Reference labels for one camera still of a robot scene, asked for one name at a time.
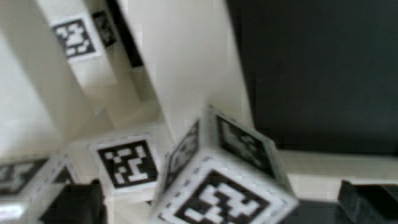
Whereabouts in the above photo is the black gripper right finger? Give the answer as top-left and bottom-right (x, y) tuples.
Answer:
(338, 180), (398, 224)

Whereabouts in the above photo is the white U-shaped obstacle frame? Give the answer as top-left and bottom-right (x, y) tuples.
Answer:
(280, 150), (398, 202)

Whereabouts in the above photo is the white tagged cube nut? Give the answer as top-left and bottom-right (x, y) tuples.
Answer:
(148, 108), (299, 224)
(0, 153), (79, 224)

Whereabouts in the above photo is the white tagged chair leg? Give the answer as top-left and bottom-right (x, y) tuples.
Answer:
(38, 0), (118, 88)

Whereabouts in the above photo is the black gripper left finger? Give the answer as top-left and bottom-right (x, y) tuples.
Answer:
(40, 179), (109, 224)

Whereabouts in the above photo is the white chair back part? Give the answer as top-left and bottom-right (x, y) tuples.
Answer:
(0, 0), (253, 224)

